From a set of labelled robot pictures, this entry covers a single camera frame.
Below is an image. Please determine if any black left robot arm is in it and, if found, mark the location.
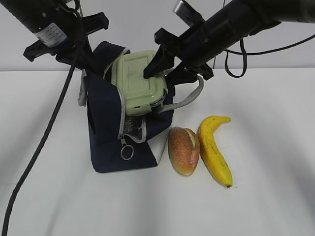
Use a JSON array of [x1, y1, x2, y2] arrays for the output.
[[0, 0, 109, 76]]

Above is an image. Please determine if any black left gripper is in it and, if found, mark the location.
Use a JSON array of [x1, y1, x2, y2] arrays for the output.
[[23, 12, 109, 76]]

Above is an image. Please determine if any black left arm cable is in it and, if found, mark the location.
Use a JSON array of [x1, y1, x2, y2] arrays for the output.
[[0, 0, 86, 236]]

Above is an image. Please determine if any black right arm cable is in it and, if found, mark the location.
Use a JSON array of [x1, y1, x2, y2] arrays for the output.
[[211, 31, 315, 79]]

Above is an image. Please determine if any green lid glass container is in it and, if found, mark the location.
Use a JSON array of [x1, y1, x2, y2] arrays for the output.
[[111, 50, 168, 116]]

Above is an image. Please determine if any yellow banana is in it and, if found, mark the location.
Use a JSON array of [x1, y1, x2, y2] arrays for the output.
[[198, 116, 233, 188]]

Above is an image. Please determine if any navy blue lunch bag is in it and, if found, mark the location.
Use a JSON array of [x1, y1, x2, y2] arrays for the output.
[[78, 41, 204, 173]]

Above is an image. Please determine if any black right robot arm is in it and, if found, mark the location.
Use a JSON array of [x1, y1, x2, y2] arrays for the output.
[[143, 0, 315, 86]]

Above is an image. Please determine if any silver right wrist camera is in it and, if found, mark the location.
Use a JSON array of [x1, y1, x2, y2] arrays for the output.
[[173, 0, 205, 27]]

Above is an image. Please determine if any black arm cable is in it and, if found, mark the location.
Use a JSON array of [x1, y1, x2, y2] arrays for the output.
[[0, 0, 86, 236], [211, 31, 315, 79]]

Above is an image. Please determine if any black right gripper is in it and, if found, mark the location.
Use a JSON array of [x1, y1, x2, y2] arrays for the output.
[[143, 21, 247, 87]]

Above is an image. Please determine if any sugared bread roll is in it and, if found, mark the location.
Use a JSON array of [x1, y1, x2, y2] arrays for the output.
[[168, 126, 200, 176]]

